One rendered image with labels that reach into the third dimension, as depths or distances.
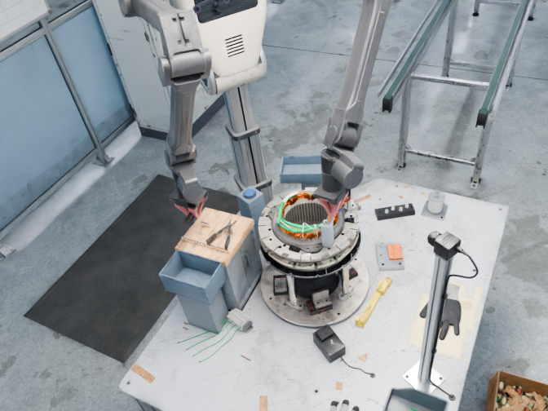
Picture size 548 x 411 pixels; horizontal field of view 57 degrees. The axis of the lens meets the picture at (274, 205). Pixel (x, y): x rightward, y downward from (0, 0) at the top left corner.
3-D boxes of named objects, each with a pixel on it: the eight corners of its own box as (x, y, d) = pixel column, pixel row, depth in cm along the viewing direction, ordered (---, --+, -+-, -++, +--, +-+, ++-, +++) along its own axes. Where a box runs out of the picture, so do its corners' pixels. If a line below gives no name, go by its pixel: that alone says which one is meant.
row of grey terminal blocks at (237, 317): (255, 326, 172) (254, 319, 169) (245, 335, 169) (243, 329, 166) (235, 311, 177) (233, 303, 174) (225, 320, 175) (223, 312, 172)
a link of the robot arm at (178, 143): (205, 41, 110) (156, 49, 107) (214, 61, 108) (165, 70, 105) (193, 144, 148) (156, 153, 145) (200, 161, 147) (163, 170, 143)
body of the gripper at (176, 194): (197, 209, 151) (192, 190, 146) (169, 201, 154) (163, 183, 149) (209, 195, 155) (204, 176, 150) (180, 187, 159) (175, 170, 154)
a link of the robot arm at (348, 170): (355, 128, 130) (329, 123, 126) (382, 147, 122) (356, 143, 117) (338, 169, 135) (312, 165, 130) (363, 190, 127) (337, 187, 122)
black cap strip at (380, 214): (414, 214, 200) (415, 210, 199) (377, 221, 200) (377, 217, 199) (411, 206, 204) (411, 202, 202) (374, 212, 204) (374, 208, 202)
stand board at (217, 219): (227, 267, 158) (225, 262, 156) (176, 253, 165) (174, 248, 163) (254, 223, 170) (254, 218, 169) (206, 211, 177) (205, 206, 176)
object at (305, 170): (349, 209, 207) (348, 154, 187) (349, 228, 199) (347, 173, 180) (289, 209, 211) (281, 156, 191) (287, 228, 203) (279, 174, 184)
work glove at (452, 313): (455, 349, 157) (456, 345, 155) (412, 334, 162) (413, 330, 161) (471, 290, 171) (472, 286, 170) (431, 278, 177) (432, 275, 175)
